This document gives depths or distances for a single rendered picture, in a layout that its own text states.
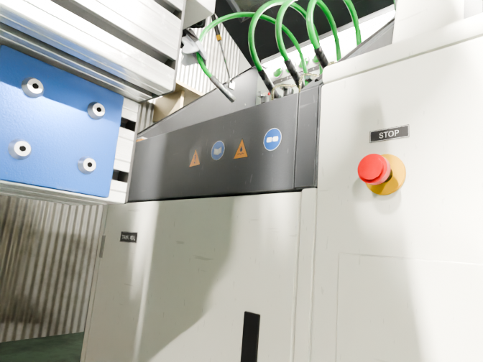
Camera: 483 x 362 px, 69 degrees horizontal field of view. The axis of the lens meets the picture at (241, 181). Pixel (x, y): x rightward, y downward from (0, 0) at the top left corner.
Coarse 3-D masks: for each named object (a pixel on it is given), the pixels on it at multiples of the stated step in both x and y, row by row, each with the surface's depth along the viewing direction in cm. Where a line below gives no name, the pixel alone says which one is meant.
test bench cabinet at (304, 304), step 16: (304, 192) 52; (304, 208) 51; (304, 224) 51; (304, 240) 50; (96, 256) 97; (304, 256) 50; (96, 272) 95; (304, 272) 49; (304, 288) 49; (304, 304) 48; (304, 320) 48; (304, 336) 47; (304, 352) 47
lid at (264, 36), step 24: (216, 0) 134; (240, 0) 132; (264, 0) 127; (336, 0) 115; (360, 0) 112; (384, 0) 109; (240, 24) 138; (264, 24) 133; (288, 24) 129; (336, 24) 121; (240, 48) 146; (264, 48) 141; (288, 48) 136
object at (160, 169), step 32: (288, 96) 58; (192, 128) 76; (224, 128) 68; (256, 128) 62; (288, 128) 57; (160, 160) 83; (224, 160) 66; (256, 160) 60; (288, 160) 55; (160, 192) 80; (192, 192) 71; (224, 192) 65; (256, 192) 60
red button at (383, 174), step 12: (372, 156) 41; (384, 156) 44; (360, 168) 42; (372, 168) 41; (384, 168) 40; (396, 168) 43; (372, 180) 41; (384, 180) 41; (396, 180) 42; (384, 192) 43
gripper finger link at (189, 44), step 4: (188, 36) 99; (184, 40) 99; (188, 40) 100; (192, 40) 99; (184, 44) 99; (188, 44) 99; (192, 44) 99; (196, 44) 98; (200, 44) 99; (184, 48) 98; (188, 48) 98; (192, 48) 99; (196, 48) 99; (200, 48) 99; (184, 52) 98; (188, 52) 98; (192, 52) 98; (200, 52) 100; (204, 52) 99; (204, 56) 99
